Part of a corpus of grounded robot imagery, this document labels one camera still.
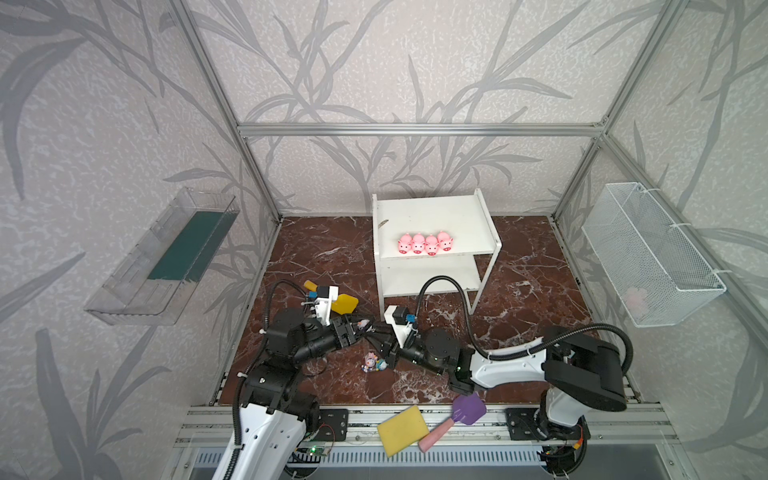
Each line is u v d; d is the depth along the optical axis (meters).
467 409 0.75
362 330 0.64
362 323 0.67
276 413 0.49
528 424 0.74
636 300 0.73
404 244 0.67
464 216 0.76
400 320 0.61
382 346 0.65
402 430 0.73
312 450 0.71
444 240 0.68
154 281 0.63
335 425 0.74
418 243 0.67
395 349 0.63
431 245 0.67
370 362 0.82
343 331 0.61
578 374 0.44
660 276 0.62
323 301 0.65
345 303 0.96
